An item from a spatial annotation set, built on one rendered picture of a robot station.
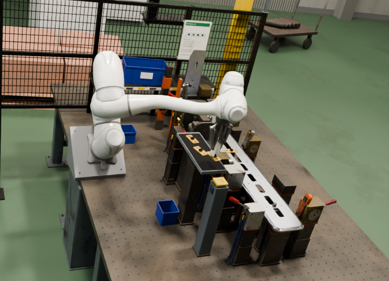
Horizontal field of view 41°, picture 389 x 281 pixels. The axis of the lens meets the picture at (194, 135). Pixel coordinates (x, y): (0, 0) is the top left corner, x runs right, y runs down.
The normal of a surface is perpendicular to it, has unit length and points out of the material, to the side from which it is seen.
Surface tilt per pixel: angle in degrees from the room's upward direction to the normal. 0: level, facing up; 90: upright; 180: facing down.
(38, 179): 0
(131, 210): 0
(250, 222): 90
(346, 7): 90
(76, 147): 45
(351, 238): 0
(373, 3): 90
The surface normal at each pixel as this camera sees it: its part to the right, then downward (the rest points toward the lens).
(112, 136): 0.45, -0.14
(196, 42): 0.36, 0.52
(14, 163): 0.20, -0.85
